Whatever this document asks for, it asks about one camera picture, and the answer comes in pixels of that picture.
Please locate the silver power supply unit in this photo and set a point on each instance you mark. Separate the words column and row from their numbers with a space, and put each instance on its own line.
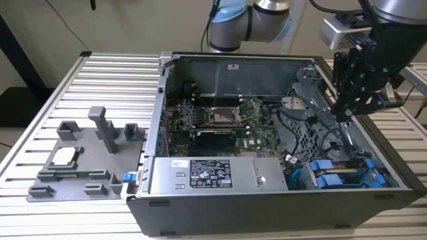
column 167, row 180

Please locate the silver CPU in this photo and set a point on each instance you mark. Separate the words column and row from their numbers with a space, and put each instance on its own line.
column 64, row 156

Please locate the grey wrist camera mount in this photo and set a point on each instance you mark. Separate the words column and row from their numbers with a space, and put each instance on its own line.
column 394, row 101

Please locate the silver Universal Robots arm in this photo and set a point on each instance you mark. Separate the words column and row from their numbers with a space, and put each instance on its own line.
column 263, row 25

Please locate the grey parts rack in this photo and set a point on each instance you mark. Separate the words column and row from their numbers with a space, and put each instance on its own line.
column 90, row 160

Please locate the black RAM slot bank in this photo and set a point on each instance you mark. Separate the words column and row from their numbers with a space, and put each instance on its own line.
column 221, row 100

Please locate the black graphics card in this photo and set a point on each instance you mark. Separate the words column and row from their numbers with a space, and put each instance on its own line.
column 214, row 142

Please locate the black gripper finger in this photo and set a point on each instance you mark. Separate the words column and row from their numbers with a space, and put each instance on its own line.
column 342, row 82
column 371, row 100

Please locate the black open PC case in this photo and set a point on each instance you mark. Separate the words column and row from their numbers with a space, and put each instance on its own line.
column 234, row 215

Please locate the CPU socket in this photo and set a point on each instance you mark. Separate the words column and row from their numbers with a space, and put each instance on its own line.
column 222, row 115

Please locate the blue case latch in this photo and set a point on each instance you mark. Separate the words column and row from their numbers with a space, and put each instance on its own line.
column 128, row 177

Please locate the hard disk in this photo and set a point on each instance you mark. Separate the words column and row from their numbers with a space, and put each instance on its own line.
column 322, row 165
column 329, row 180

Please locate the black desk frame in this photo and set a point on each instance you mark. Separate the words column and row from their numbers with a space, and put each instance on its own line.
column 20, row 107

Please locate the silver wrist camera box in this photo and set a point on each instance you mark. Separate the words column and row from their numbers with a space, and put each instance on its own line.
column 337, row 35

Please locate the metal disk bay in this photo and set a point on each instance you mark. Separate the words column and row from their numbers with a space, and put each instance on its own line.
column 307, row 140

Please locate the grey metal bracket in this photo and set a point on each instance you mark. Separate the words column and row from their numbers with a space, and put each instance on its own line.
column 294, row 102

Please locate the green motherboard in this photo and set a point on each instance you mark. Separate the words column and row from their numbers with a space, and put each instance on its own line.
column 263, row 140

